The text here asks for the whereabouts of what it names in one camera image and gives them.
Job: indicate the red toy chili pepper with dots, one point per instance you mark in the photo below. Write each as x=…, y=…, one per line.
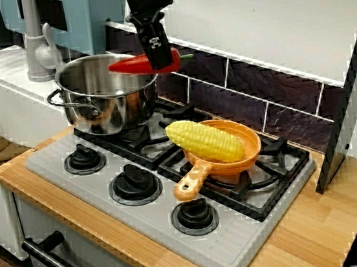
x=128, y=66

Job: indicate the stainless steel pot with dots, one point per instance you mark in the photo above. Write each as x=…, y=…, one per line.
x=114, y=112

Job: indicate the yellow toy corn cob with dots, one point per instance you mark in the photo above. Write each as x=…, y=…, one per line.
x=212, y=142

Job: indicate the teal blue box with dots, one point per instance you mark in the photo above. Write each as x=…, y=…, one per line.
x=86, y=21

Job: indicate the black burner grate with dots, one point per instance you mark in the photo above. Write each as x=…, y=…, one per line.
x=118, y=150
x=250, y=212

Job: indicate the grey toy faucet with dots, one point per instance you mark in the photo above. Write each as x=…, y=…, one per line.
x=33, y=53

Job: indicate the black stove knob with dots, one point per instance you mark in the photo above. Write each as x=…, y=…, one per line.
x=195, y=216
x=134, y=183
x=84, y=158

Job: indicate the orange toy frying pan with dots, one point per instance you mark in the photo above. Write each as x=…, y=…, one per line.
x=191, y=184

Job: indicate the white toy sink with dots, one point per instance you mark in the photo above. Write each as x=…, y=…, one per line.
x=14, y=95

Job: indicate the brass screw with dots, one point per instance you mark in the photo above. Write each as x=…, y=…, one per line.
x=34, y=149

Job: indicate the dark grey side panel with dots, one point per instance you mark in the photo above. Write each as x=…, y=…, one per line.
x=334, y=153

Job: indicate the grey toy stove plate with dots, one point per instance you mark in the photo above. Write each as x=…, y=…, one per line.
x=212, y=250

